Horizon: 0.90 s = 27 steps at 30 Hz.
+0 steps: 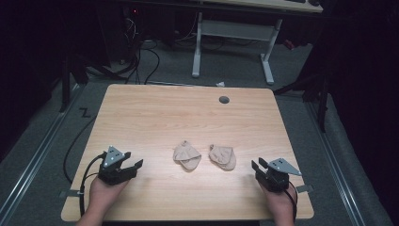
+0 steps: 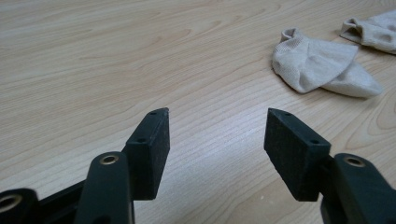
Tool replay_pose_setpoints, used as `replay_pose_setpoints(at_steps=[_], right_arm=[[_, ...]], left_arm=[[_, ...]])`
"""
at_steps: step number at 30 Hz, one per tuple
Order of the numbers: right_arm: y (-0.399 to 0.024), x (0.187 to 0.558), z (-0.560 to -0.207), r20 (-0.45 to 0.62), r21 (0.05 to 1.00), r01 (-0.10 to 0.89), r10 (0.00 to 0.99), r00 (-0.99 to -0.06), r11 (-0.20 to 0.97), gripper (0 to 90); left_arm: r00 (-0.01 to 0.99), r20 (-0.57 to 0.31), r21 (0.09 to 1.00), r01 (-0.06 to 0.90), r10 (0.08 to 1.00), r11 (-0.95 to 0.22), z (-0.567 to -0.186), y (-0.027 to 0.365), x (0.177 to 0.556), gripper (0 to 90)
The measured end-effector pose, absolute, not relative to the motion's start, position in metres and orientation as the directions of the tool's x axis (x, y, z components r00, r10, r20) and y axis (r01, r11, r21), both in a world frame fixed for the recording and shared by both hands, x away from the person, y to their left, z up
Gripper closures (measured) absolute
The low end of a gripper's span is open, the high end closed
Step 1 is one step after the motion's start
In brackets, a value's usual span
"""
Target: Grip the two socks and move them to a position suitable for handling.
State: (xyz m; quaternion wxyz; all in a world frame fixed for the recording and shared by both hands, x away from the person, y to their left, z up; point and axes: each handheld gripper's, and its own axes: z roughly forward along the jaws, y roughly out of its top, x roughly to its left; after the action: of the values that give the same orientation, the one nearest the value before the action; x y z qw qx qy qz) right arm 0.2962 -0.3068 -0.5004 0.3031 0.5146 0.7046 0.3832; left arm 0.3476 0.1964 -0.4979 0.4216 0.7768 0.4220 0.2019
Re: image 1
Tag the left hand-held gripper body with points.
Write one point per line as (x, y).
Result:
(113, 171)

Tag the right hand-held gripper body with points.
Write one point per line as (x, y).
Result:
(276, 180)

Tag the person's right hand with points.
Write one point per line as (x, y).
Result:
(282, 202)

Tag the person's left hand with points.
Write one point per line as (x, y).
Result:
(102, 197)

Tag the beige sock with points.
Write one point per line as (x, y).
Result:
(187, 156)
(223, 157)

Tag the round table grommet hole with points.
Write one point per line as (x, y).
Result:
(224, 100)

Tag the black metal stand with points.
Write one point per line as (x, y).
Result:
(323, 103)
(65, 84)

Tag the crumpled white paper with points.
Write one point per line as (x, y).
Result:
(220, 84)

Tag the red object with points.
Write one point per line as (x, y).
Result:
(289, 44)

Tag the white-legged desk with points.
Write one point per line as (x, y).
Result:
(235, 29)

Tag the grey metal table bracket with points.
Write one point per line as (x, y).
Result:
(305, 188)
(70, 193)

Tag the metal floor rail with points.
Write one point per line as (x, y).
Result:
(34, 157)
(335, 163)

